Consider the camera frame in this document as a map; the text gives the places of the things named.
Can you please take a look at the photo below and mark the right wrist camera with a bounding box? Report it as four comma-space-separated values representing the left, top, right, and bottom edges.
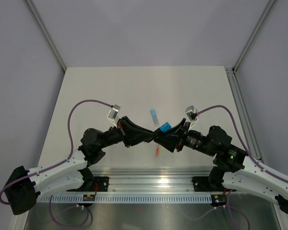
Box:
185, 105, 198, 129

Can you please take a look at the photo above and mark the aluminium mounting rail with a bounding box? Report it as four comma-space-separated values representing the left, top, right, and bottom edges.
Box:
38, 166, 283, 192

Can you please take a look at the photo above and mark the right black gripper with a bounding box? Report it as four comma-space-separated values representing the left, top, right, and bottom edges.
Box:
155, 118, 216, 157

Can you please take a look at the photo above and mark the aluminium frame post right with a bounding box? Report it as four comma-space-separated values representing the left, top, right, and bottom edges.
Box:
232, 0, 278, 74

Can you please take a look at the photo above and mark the light blue highlighter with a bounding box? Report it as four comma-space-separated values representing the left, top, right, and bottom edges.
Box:
150, 109, 159, 126

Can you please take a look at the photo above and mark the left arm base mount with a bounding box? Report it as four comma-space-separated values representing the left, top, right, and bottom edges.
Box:
66, 176, 110, 209

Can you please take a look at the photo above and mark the aluminium frame post left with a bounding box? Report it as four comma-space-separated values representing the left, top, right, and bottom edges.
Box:
24, 0, 67, 72

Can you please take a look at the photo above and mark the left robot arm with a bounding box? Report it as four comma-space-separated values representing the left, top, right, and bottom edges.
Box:
1, 116, 153, 215

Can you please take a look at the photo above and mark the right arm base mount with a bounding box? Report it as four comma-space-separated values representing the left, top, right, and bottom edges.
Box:
192, 176, 230, 208

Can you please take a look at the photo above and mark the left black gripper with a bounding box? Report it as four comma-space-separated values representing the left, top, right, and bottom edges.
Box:
98, 116, 153, 150

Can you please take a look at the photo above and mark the blue cap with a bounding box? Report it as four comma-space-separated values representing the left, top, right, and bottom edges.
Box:
159, 122, 171, 133

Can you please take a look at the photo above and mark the aluminium frame post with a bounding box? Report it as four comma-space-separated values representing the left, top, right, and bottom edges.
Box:
24, 0, 67, 72
232, 0, 278, 74

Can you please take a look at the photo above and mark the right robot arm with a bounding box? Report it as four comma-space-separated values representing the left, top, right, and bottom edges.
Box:
153, 119, 288, 214

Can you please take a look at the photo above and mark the aluminium side rail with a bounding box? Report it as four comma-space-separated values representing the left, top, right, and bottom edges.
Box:
225, 67, 263, 160

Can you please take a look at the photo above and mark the white slotted cable duct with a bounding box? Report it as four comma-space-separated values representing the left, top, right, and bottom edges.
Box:
41, 194, 212, 204

